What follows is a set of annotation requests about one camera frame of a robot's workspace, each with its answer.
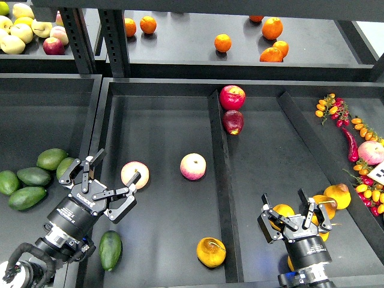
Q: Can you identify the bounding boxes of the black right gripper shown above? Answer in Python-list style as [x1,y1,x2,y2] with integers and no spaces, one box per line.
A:
[257,188,332,268]

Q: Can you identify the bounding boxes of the black tray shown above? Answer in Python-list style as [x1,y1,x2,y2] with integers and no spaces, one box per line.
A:
[65,79,383,287]
[0,73,103,288]

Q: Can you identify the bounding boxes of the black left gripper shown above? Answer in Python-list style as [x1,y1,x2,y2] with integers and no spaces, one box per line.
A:
[46,148,141,240]

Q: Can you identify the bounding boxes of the pink apple centre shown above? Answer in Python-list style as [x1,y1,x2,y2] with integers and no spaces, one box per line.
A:
[180,153,206,181]

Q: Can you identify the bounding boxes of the cherry tomato bunch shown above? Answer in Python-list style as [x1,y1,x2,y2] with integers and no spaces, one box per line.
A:
[315,93,350,128]
[344,158,383,217]

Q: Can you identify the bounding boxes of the middle orange tomato bunch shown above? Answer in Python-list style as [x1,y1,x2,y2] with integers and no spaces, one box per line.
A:
[351,117,383,143]

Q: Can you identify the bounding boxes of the black shelf upright left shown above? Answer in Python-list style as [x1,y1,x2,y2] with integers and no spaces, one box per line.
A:
[58,7,97,74]

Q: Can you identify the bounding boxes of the pale yellow apple with stem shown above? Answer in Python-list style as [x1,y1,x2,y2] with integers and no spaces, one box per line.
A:
[31,19,53,38]

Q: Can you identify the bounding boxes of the black shelf upright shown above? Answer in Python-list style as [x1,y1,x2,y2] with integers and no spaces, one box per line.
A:
[98,9,131,78]
[58,7,97,74]

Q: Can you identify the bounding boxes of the yellow pear under gripper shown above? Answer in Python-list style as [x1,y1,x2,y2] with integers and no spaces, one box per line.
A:
[269,203,296,231]

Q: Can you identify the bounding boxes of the yellow pear bottom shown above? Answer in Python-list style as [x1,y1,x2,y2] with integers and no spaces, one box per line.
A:
[287,256,295,272]

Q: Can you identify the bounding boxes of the black left tray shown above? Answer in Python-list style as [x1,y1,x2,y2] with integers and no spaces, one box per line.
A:
[0,73,103,288]

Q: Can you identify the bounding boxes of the red apple on shelf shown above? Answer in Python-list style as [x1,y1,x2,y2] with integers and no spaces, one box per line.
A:
[43,37,65,55]

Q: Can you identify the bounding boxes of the black shelf upright right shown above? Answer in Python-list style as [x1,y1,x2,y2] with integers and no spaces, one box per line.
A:
[98,9,131,78]

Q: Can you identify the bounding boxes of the avocado far left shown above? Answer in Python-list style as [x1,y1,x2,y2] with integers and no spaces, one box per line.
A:
[0,170,21,196]

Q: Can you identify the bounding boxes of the orange on shelf left edge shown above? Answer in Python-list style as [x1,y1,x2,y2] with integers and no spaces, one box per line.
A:
[124,18,137,37]

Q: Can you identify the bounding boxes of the black middle tray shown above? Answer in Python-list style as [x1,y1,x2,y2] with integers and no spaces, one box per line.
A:
[65,79,383,287]

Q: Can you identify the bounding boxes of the yellow pear with brown stem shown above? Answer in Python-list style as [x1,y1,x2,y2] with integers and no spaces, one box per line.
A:
[313,194,338,220]

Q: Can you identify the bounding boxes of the white label card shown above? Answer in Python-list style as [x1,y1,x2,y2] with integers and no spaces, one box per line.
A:
[368,162,384,185]

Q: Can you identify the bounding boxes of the pink apple left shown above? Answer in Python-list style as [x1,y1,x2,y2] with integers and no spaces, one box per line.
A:
[121,161,150,190]

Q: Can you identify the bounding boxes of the lower cherry tomato bunch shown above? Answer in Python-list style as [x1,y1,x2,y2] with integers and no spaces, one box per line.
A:
[344,158,383,217]

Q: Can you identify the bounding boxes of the green avocado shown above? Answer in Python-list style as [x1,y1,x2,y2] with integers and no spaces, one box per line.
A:
[99,230,122,271]

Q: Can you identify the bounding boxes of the pale yellow apple front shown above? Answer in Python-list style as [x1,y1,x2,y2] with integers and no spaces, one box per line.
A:
[1,35,26,55]

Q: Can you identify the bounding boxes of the peach on shelf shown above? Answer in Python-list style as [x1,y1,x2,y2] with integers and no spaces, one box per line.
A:
[50,26,69,46]

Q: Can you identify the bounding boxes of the avocado right of pile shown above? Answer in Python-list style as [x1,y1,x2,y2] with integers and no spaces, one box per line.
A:
[56,157,74,180]

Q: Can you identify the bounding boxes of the dark red apple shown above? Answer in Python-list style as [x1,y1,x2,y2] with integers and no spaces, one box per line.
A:
[222,110,244,135]

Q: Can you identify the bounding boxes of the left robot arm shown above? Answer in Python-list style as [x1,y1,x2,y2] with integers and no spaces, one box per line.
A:
[1,149,141,287]

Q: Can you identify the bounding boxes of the pale yellow apple middle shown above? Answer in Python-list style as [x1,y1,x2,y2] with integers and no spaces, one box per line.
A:
[10,23,34,44]

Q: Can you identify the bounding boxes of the red chili pepper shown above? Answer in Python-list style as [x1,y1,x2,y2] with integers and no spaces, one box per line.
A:
[341,127,359,163]

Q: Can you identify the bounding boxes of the avocado centre of pile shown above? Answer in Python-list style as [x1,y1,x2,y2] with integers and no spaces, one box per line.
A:
[16,167,51,187]

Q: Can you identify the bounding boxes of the bright red apple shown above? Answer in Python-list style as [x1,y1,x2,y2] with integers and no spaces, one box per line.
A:
[219,85,246,110]

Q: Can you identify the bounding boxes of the pink apple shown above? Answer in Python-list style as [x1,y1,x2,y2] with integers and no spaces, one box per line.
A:
[121,161,150,190]
[180,153,206,181]

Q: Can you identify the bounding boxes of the pink apple right tray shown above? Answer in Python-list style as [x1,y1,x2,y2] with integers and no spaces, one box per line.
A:
[358,140,383,166]

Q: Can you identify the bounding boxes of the orange on shelf front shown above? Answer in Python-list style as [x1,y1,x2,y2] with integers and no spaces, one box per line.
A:
[259,47,283,62]

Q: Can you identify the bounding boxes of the upper cherry tomato bunch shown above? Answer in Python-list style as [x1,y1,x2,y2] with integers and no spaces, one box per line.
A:
[315,93,350,128]

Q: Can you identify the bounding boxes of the orange behind front orange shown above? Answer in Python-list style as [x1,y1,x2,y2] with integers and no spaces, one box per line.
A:
[272,40,289,58]

